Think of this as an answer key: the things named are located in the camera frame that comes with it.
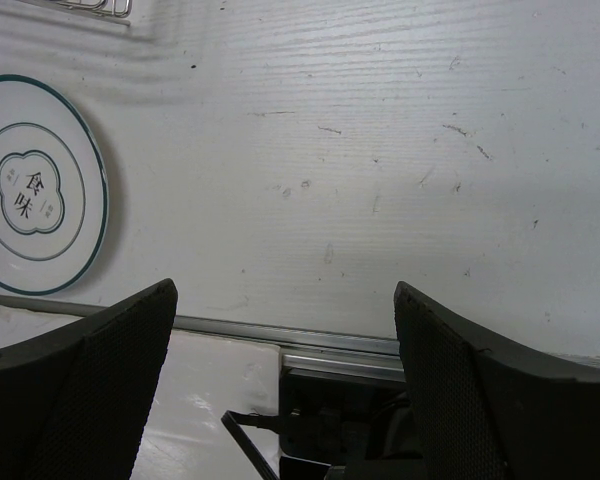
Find white plate green rim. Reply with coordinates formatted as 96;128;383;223
0;74;110;296

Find aluminium table edge rail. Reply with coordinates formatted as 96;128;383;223
0;292;600;374

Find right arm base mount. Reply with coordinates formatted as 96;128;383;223
221;356;428;479

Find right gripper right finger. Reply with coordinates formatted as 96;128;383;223
394;282;600;479

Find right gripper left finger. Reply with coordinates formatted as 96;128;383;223
0;279;178;479

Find wire dish rack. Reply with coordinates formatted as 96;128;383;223
19;0;134;26

